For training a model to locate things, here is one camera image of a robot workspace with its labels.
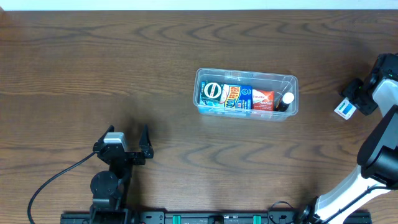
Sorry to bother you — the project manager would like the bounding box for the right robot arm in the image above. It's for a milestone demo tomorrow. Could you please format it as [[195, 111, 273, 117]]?
[[294, 53, 397, 224]]

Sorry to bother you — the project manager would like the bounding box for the green round-logo box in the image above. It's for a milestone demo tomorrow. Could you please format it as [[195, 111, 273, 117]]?
[[200, 81, 224, 105]]

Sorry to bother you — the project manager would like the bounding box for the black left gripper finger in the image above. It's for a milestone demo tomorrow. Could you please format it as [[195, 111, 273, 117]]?
[[96, 125, 114, 144], [139, 125, 154, 159]]

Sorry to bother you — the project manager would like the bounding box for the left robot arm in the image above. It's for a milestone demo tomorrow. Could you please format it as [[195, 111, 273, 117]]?
[[88, 126, 154, 224]]

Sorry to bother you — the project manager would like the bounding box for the blue cool fever box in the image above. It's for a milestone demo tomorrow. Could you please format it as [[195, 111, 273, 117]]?
[[200, 83, 252, 110]]

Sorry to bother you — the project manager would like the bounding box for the dark bottle yellow label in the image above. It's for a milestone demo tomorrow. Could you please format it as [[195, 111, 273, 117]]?
[[274, 92, 295, 112]]

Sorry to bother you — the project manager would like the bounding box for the white and green medicine box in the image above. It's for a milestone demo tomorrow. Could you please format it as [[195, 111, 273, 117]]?
[[334, 98, 356, 120]]

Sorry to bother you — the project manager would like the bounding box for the clear plastic container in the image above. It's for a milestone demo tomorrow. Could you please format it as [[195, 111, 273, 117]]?
[[193, 68, 299, 121]]

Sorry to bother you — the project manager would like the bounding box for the red panadol box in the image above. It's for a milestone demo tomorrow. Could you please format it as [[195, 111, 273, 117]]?
[[252, 89, 274, 111]]

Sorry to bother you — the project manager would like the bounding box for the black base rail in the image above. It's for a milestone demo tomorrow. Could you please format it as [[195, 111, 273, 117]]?
[[60, 210, 373, 224]]

